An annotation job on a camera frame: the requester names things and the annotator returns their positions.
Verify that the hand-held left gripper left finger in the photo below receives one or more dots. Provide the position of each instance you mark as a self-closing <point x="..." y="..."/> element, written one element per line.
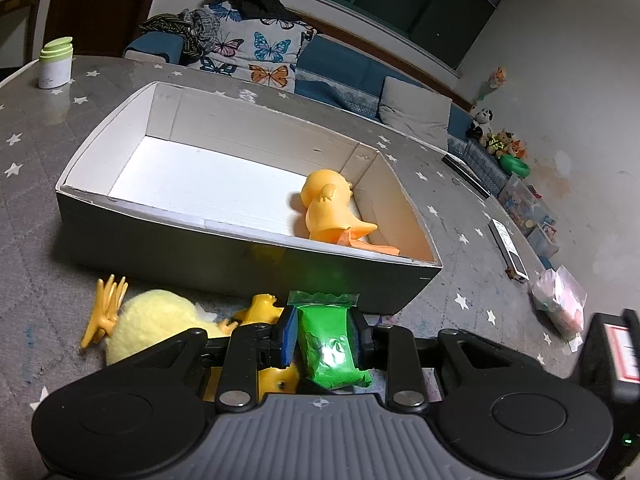
<point x="289" y="335"/>

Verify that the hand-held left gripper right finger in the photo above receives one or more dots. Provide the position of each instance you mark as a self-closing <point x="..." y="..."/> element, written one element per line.
<point x="359" y="337"/>

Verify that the green clay packet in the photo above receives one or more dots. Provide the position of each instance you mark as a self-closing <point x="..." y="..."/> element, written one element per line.
<point x="325" y="327"/>

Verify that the white cardboard box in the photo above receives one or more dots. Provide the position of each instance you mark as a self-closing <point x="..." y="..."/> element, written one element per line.
<point x="225" y="182"/>

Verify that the yellow rubber chicken toy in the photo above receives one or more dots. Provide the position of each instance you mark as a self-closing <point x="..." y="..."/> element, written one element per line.
<point x="260" y="312"/>

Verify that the clear plastic bag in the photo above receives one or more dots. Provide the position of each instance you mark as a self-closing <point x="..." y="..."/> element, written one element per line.
<point x="560" y="300"/>

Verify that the orange rubber duck toy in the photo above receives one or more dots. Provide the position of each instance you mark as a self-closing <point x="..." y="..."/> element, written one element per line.
<point x="325" y="210"/>

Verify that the yellow plush chick toy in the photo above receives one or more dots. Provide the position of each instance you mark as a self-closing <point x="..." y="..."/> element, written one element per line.
<point x="155" y="320"/>

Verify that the white and black remote control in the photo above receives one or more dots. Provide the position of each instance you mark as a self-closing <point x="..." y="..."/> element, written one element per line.
<point x="507" y="249"/>

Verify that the clear storage bin with toys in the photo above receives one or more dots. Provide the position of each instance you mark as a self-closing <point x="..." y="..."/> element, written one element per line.
<point x="527" y="212"/>

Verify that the green plastic bowl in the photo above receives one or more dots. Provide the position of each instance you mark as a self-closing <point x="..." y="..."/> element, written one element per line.
<point x="515" y="165"/>

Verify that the grey cushion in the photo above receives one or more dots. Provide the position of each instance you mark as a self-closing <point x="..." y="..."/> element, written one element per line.
<point x="415" y="110"/>

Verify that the group of small plush toys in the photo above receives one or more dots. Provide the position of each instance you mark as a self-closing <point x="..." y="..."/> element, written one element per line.
<point x="505" y="142"/>

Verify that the panda plush toy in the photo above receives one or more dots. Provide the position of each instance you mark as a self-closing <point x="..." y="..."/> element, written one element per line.
<point x="481" y="122"/>

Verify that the blue sofa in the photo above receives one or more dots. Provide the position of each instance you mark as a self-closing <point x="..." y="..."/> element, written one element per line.
<point x="340" y="77"/>

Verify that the butterfly print pillow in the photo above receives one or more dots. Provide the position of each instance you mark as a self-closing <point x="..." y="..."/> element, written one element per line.
<point x="250" y="45"/>

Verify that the grey star-printed tablecloth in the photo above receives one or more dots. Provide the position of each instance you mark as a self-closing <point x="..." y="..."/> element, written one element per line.
<point x="40" y="175"/>

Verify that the patterned dark cloth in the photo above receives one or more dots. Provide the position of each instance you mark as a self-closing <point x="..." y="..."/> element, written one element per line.
<point x="185" y="27"/>

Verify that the dark window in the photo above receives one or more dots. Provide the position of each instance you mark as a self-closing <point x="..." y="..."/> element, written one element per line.
<point x="400" y="0"/>

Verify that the white jar with green lid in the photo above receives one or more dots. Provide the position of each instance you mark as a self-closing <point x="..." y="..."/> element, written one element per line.
<point x="55" y="65"/>

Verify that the brown wooden door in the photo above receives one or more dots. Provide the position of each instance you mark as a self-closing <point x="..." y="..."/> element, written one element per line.
<point x="100" y="5"/>

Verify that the wooden chair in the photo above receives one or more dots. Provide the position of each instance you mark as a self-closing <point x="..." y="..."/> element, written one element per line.
<point x="20" y="15"/>

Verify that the wall flower doll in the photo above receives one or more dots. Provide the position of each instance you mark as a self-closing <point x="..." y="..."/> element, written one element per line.
<point x="496" y="80"/>

